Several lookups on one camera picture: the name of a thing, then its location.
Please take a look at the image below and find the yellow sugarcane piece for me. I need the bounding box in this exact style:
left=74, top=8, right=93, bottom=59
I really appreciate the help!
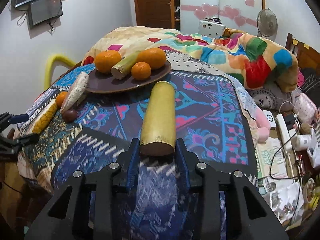
left=140, top=81, right=176, bottom=157
left=111, top=51, right=140, bottom=80

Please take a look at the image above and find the large orange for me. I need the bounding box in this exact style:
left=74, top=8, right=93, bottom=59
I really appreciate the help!
left=94, top=50, right=121, bottom=74
left=136, top=48, right=167, bottom=70

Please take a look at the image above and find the small mandarin orange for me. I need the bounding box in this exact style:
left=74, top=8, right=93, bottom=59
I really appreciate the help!
left=131, top=62, right=151, bottom=81

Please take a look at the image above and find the dark passion fruit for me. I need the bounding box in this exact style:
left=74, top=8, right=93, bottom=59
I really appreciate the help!
left=62, top=109, right=78, bottom=123

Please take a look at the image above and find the yellow framed chair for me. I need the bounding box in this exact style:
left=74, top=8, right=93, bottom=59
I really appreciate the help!
left=43, top=54, right=76, bottom=90

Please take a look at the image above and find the pink plush toy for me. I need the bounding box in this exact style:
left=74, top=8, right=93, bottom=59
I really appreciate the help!
left=255, top=108, right=271, bottom=142

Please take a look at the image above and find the dark purple plate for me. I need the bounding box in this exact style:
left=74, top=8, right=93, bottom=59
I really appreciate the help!
left=86, top=60, right=171, bottom=94

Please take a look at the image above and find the pink quilted bag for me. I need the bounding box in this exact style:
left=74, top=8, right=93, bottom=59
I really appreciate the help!
left=294, top=93, right=317, bottom=125

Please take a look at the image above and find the colourful patchwork blanket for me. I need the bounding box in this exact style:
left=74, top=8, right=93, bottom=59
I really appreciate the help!
left=81, top=26, right=299, bottom=93

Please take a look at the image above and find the wooden headboard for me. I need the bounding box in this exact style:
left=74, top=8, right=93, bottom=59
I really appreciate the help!
left=285, top=33, right=320, bottom=74

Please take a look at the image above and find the white box appliance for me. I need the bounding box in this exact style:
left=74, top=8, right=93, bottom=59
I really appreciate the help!
left=199, top=18, right=226, bottom=38

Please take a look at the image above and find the standing electric fan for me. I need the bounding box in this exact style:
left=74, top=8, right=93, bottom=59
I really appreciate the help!
left=257, top=8, right=278, bottom=41

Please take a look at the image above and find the brown wooden door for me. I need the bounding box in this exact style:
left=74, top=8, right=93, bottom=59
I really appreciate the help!
left=135, top=0, right=175, bottom=29

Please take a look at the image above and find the white sliding wardrobe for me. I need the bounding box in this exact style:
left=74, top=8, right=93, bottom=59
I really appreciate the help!
left=180, top=0, right=263, bottom=35

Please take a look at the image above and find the small wall monitor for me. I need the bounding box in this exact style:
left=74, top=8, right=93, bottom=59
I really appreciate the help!
left=27, top=0, right=63, bottom=29

